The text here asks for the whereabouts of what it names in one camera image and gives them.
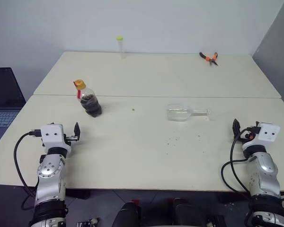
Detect orange handled pliers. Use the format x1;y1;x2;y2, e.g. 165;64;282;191
199;52;219;67

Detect dark open laptop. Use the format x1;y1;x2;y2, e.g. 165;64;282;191
0;67;27;149

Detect clear tube with yellow cap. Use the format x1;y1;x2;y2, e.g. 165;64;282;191
115;35;127;60

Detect dark liquid plastic bottle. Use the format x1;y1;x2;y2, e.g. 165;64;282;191
73;79;103;118

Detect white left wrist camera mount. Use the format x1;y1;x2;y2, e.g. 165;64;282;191
40;123;71;149

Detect dark rounded shape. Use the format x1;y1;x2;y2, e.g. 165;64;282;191
114;200;142;227
172;198;205;227

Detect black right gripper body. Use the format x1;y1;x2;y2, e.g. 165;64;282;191
239;127;261;143

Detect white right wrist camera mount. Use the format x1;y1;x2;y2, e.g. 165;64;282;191
242;122;281;152

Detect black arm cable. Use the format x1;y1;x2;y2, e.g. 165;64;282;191
13;129;42;211
221;128;254;197

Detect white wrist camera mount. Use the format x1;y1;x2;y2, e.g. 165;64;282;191
40;123;71;149
242;122;281;152

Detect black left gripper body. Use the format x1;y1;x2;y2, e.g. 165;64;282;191
62;133;78;145

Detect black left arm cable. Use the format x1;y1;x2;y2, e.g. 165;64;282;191
13;129;42;211

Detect clear glass with dark liquid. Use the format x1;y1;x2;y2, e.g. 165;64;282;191
166;103;219;123

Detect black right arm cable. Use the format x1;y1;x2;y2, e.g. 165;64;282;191
221;128;254;197

